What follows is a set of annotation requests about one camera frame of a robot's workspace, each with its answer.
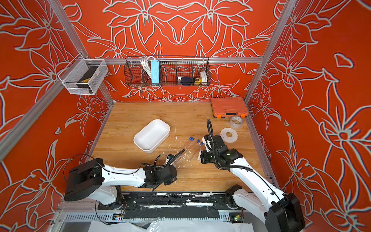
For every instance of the light blue box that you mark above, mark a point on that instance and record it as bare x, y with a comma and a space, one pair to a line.
155, 72

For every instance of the dark round object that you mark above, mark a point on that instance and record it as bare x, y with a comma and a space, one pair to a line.
186, 81

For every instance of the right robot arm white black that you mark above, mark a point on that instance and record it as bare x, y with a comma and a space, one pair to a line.
279, 211

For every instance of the orange tool case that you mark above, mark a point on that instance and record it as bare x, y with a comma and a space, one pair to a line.
229, 107

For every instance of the white plastic tray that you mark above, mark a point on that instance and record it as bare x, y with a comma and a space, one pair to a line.
152, 135

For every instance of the clear acrylic wall box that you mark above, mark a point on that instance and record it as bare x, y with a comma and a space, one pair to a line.
83, 78

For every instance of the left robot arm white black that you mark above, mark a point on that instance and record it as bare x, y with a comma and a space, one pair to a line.
102, 183

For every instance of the clear tape roll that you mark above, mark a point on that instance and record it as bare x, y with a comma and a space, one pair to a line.
236, 122

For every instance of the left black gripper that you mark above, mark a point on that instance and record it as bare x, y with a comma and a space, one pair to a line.
171, 182

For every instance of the white small box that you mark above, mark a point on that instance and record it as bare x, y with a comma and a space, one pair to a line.
203, 77

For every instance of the black wire basket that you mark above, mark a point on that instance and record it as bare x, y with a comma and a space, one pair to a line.
171, 69

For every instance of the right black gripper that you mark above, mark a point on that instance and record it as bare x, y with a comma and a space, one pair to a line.
204, 159

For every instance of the white flat tape roll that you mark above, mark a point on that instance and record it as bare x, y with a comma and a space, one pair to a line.
229, 135

